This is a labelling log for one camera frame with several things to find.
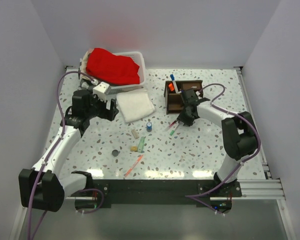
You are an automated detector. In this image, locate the red clear pen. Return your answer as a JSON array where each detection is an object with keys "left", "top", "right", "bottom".
[{"left": 165, "top": 119, "right": 179, "bottom": 131}]

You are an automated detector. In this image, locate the black orange highlighter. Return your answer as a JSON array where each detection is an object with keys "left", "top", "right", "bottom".
[{"left": 168, "top": 83, "right": 175, "bottom": 92}]

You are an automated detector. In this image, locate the beige eraser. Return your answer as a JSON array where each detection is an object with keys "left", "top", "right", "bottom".
[{"left": 131, "top": 129, "right": 140, "bottom": 139}]

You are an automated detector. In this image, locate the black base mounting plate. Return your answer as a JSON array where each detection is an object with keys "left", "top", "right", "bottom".
[{"left": 64, "top": 178, "right": 241, "bottom": 209}]

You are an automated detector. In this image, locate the green capped white marker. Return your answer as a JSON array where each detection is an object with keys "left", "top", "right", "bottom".
[{"left": 169, "top": 123, "right": 180, "bottom": 136}]

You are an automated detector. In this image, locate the green transparent clip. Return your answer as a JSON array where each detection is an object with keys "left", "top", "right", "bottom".
[{"left": 137, "top": 136, "right": 146, "bottom": 153}]

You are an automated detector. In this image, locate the plaid black white cloth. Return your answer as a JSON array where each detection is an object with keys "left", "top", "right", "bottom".
[{"left": 79, "top": 78, "right": 95, "bottom": 91}]

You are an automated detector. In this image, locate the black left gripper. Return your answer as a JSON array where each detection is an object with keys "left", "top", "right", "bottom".
[{"left": 85, "top": 90, "right": 119, "bottom": 122}]

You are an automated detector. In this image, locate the blue capped white marker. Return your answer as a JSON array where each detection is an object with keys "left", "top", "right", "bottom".
[{"left": 170, "top": 74, "right": 180, "bottom": 94}]

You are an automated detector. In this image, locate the folded white towel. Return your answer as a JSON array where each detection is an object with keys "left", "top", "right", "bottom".
[{"left": 116, "top": 88, "right": 156, "bottom": 123}]

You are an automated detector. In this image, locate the dark round disc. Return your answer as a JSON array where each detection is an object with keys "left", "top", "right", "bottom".
[{"left": 111, "top": 149, "right": 120, "bottom": 157}]

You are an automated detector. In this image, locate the white plastic basket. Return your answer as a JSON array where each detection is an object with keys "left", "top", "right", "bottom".
[{"left": 79, "top": 50, "right": 147, "bottom": 96}]

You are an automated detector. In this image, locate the beige cloth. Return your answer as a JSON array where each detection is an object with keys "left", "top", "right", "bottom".
[{"left": 79, "top": 48, "right": 101, "bottom": 82}]

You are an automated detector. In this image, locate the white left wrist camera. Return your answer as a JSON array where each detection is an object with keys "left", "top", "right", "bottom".
[{"left": 92, "top": 82, "right": 111, "bottom": 102}]

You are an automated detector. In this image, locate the red cloth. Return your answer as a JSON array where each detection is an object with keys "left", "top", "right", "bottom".
[{"left": 97, "top": 48, "right": 140, "bottom": 86}]

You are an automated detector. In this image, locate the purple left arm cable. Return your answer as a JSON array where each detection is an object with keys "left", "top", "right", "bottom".
[{"left": 26, "top": 70, "right": 105, "bottom": 240}]

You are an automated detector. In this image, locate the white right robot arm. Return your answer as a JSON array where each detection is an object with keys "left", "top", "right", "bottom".
[{"left": 177, "top": 89, "right": 261, "bottom": 197}]

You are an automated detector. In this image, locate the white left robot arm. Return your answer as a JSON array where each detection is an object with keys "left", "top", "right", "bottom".
[{"left": 18, "top": 90, "right": 119, "bottom": 212}]

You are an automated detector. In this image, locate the blue cylindrical stamp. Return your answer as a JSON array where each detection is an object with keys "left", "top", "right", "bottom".
[{"left": 146, "top": 122, "right": 153, "bottom": 132}]

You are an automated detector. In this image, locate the brown wooden desk organizer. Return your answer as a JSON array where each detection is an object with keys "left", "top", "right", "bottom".
[{"left": 163, "top": 80, "right": 203, "bottom": 115}]

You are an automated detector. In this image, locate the orange pink pen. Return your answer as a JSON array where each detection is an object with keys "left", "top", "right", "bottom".
[{"left": 123, "top": 155, "right": 144, "bottom": 178}]

